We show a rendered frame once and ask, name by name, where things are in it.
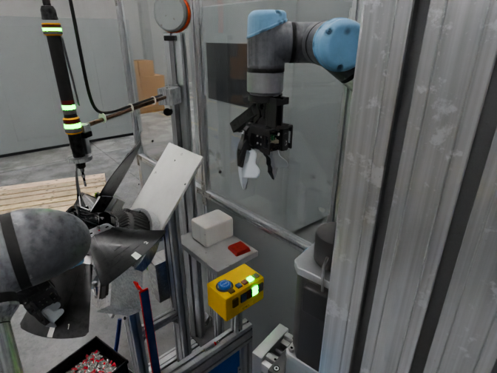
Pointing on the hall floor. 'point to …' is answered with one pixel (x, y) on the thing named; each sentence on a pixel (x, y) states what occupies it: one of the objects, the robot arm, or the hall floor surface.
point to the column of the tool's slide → (196, 300)
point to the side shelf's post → (217, 318)
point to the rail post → (246, 358)
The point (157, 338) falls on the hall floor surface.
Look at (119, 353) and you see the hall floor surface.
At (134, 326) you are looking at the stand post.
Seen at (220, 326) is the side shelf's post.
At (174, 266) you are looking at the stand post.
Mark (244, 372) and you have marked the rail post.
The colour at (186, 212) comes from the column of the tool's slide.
